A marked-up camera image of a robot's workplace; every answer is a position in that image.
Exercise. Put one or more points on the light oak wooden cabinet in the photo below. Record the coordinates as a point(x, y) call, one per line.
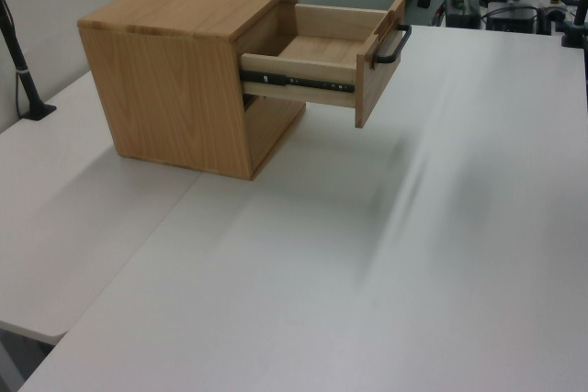
point(170, 89)

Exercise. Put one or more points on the black box device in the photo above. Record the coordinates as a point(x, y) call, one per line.
point(510, 20)

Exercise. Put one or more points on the black clamp with pole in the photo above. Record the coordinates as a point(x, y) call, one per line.
point(573, 34)

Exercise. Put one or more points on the black camera pole with base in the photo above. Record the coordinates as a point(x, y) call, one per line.
point(23, 75)

